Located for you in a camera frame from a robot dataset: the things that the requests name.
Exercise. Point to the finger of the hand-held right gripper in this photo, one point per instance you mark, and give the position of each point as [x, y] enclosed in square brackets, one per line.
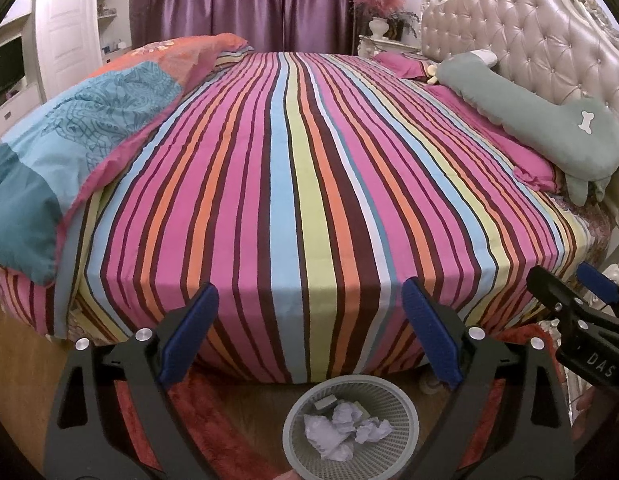
[599, 282]
[552, 290]

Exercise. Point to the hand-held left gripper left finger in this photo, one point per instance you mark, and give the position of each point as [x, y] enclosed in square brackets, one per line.
[187, 335]

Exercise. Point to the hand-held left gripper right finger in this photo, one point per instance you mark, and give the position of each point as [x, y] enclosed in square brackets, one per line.
[432, 330]

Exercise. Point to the grey mesh wastebasket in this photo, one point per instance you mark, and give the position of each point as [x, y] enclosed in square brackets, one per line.
[402, 410]

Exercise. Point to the white paper ball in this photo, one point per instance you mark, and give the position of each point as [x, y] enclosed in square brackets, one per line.
[347, 417]
[372, 430]

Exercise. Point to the white tissue paper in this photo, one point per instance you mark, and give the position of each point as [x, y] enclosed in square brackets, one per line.
[324, 435]

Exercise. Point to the red rug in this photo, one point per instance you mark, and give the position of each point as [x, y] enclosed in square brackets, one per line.
[214, 435]

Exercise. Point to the pink pillow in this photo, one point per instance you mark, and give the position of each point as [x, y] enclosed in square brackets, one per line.
[402, 64]
[519, 160]

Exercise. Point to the striped bed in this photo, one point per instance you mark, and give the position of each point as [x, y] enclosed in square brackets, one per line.
[289, 210]

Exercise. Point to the green dog-shaped pillow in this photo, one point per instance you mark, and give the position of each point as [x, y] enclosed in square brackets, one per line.
[539, 120]

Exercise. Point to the blue and orange quilt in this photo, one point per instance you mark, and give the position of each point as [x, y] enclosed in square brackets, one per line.
[89, 120]

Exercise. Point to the yellow plush toy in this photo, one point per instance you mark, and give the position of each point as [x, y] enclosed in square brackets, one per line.
[433, 72]

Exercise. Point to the tufted cream headboard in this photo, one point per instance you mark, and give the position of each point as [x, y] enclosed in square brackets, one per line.
[539, 20]

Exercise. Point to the white television cabinet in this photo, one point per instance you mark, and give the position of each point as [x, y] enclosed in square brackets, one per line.
[32, 95]

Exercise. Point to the cream bedside table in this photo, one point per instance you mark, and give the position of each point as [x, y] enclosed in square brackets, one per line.
[384, 46]

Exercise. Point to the dark green plant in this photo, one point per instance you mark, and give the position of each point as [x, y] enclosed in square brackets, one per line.
[404, 25]

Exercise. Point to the white vase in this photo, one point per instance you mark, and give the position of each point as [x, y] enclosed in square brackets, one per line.
[379, 27]

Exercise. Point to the black television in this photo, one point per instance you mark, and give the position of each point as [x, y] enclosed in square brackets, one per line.
[4, 70]

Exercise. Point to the purple curtain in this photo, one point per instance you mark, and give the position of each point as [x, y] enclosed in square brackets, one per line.
[239, 5]

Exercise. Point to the pink feather flowers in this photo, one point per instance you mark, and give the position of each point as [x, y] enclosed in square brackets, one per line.
[377, 0]

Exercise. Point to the white wall shelf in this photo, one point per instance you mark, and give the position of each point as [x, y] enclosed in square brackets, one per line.
[112, 20]

